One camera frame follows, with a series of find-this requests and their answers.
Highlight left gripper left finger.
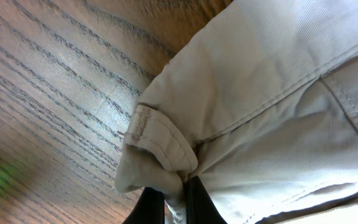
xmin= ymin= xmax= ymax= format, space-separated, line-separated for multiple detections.
xmin=122 ymin=187 xmax=165 ymax=224

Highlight beige khaki shorts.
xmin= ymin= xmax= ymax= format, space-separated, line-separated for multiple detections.
xmin=115 ymin=0 xmax=358 ymax=223

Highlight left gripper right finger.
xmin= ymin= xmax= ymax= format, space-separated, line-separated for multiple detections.
xmin=186 ymin=176 xmax=227 ymax=224

